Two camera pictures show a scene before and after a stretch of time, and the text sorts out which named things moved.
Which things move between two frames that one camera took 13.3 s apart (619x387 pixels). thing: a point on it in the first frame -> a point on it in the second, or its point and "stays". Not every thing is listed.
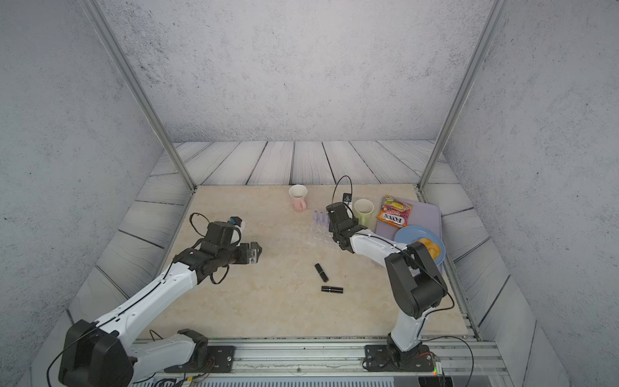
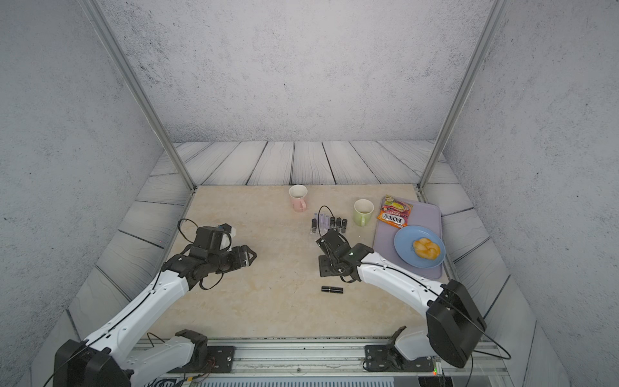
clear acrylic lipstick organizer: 320,229 stays
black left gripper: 246,257 stays
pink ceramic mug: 298,193 stays
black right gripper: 356,222 -> 322,265
